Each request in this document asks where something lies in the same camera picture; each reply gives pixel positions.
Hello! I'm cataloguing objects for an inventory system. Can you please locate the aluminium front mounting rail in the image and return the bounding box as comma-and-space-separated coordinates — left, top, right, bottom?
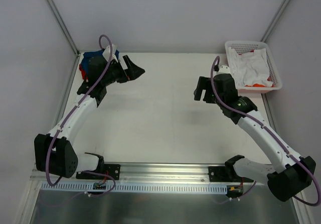
29, 160, 301, 186

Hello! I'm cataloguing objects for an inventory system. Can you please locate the folded red t-shirt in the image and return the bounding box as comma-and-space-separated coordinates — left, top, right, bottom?
79, 64, 88, 81

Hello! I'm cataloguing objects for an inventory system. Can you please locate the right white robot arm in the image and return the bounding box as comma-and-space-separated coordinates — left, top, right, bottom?
194, 73, 320, 206

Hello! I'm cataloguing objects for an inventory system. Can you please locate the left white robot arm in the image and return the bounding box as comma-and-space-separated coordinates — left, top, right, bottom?
34, 55, 145, 179

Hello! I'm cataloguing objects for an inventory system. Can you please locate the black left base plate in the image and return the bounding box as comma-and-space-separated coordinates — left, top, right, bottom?
76, 163, 121, 180

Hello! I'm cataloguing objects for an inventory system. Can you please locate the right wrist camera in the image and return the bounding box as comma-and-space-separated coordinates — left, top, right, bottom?
217, 65, 231, 75

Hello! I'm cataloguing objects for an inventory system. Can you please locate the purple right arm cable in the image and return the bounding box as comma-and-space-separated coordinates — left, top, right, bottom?
210, 55, 321, 206

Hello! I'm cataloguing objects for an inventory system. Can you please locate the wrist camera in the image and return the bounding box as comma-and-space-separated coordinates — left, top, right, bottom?
217, 65, 231, 75
102, 44, 119, 62

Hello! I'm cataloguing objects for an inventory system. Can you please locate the orange t-shirt in basket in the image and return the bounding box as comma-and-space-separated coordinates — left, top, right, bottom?
245, 77, 274, 87

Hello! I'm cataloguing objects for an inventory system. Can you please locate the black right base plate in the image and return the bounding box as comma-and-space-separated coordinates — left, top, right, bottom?
208, 165, 254, 183

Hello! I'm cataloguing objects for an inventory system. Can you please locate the white t-shirt in basket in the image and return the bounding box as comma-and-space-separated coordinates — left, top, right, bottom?
227, 47, 270, 87

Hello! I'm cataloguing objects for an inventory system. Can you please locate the aluminium frame post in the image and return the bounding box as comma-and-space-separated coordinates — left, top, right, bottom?
260, 0, 292, 43
45, 0, 80, 56

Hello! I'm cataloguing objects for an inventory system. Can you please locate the left aluminium frame post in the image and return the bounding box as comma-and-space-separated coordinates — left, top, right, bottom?
45, 0, 80, 56

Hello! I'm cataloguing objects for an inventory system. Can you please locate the right aluminium frame post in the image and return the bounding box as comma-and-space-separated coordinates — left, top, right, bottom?
260, 0, 292, 43

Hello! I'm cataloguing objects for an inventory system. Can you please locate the white plastic laundry basket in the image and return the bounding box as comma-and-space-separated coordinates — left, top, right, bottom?
225, 41, 282, 93

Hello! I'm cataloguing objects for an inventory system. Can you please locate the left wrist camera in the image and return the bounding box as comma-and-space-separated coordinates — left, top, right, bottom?
102, 44, 119, 62

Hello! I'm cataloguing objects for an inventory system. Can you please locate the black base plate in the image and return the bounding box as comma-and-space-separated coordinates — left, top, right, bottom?
76, 163, 121, 180
208, 165, 254, 183

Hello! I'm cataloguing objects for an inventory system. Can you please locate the blue mickey mouse t-shirt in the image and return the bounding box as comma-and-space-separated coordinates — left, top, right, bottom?
80, 49, 106, 75

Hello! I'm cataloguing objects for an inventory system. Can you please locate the white slotted cable duct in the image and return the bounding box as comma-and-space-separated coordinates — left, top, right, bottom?
41, 181, 228, 195

